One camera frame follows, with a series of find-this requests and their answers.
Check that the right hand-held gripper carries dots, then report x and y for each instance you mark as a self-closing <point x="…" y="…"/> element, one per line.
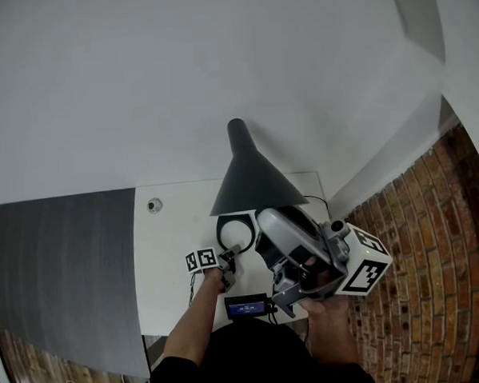
<point x="363" y="268"/>

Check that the person's left forearm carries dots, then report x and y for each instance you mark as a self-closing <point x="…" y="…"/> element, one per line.
<point x="194" y="321"/>

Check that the white desk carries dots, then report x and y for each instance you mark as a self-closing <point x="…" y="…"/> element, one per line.
<point x="171" y="270"/>

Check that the black chest-mounted screen device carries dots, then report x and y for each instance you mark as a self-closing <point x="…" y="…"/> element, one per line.
<point x="245" y="308"/>

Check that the person's right hand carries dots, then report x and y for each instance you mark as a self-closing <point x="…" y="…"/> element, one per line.
<point x="318" y="282"/>

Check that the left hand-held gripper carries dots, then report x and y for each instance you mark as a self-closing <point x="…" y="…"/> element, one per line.
<point x="202" y="260"/>

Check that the person's black shirt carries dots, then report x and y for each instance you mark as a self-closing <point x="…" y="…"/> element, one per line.
<point x="248" y="358"/>

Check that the black desk lamp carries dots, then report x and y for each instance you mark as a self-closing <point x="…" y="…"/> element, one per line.
<point x="255" y="182"/>

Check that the person's right forearm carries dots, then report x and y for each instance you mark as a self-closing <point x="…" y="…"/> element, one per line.
<point x="331" y="334"/>

